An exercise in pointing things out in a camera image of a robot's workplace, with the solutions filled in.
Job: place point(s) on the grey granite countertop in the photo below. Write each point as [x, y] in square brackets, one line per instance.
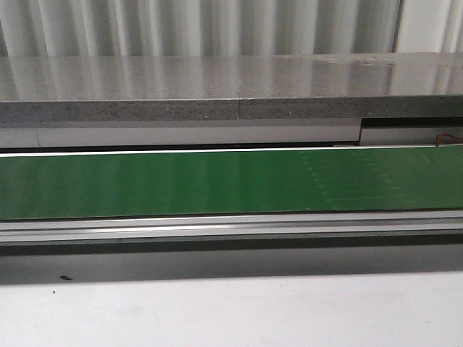
[36, 90]

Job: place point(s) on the green conveyor belt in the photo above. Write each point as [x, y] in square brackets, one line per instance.
[108, 185]

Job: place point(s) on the white corrugated curtain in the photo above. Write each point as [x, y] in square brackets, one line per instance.
[228, 28]

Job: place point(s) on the silver conveyor frame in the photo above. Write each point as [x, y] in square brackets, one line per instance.
[230, 227]

